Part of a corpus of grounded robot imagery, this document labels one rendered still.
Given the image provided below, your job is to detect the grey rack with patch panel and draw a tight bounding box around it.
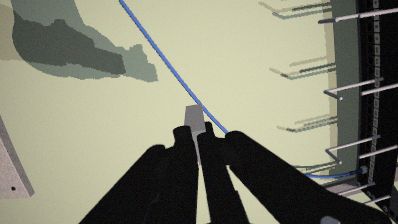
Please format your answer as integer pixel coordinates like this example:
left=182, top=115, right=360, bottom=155
left=318, top=0, right=398, bottom=224

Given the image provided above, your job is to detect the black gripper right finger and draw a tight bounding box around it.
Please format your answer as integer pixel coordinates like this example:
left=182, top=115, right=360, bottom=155
left=194, top=104, right=392, bottom=224

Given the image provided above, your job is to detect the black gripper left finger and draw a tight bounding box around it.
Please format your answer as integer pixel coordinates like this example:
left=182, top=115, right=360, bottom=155
left=78, top=105, right=201, bottom=224

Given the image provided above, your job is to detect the blue cable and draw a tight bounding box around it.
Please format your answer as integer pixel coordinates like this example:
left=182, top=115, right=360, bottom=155
left=119, top=0, right=355, bottom=178

